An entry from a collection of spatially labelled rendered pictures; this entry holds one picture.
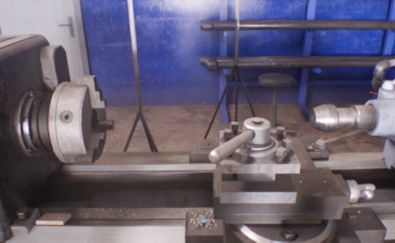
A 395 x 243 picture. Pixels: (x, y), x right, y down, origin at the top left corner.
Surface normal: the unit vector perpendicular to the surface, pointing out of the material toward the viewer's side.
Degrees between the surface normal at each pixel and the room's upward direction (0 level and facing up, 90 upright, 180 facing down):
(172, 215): 0
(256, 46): 90
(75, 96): 30
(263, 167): 90
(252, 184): 0
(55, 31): 90
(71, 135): 84
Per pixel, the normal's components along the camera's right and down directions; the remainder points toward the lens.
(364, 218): -0.02, -0.91
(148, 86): 0.00, 0.40
